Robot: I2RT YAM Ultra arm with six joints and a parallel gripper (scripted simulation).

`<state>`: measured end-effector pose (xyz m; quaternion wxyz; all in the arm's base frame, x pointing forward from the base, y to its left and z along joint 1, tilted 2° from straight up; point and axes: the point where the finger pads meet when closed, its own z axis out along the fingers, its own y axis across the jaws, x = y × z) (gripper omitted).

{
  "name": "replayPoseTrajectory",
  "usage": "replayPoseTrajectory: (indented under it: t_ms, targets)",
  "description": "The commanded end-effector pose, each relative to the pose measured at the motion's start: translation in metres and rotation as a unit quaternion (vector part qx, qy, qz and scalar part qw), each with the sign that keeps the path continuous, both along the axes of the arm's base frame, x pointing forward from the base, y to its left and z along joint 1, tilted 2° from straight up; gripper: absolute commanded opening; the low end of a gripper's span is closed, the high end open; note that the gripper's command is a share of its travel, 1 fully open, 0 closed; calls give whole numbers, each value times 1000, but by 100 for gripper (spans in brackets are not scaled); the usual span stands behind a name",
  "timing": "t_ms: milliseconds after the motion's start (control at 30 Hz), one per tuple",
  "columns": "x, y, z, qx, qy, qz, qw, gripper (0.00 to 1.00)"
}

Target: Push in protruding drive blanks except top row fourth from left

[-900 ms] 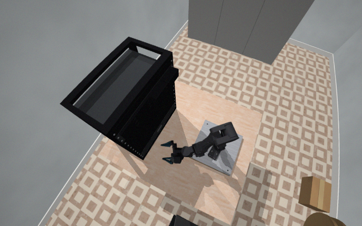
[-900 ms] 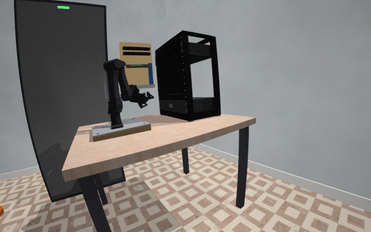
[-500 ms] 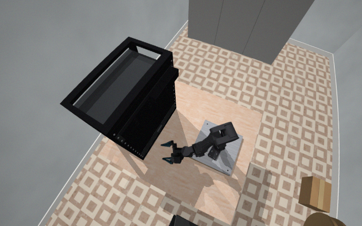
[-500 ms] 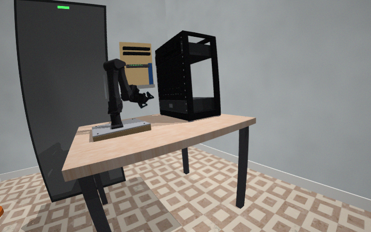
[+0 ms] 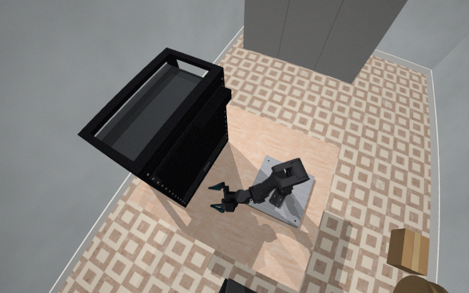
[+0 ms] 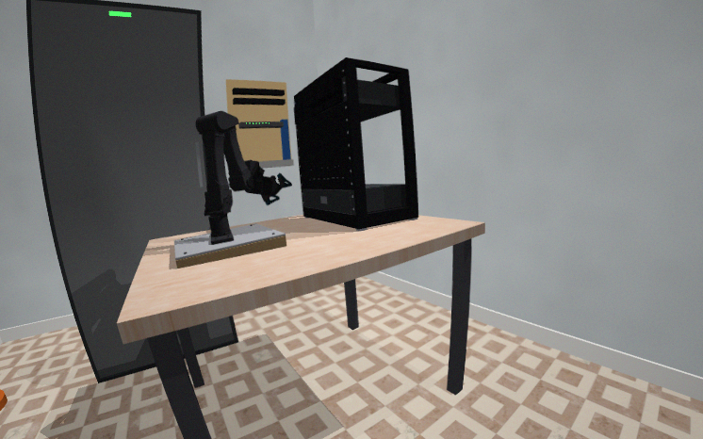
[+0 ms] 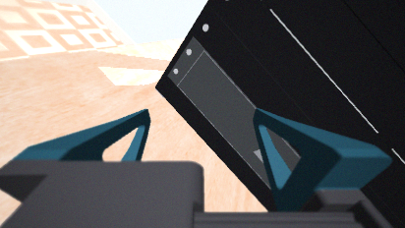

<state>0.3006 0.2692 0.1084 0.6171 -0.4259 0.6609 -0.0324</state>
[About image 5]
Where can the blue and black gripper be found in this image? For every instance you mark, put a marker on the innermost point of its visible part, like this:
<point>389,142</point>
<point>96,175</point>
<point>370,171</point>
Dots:
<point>218,188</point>

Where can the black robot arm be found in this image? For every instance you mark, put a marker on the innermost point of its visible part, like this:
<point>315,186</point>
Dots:
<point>295,174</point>

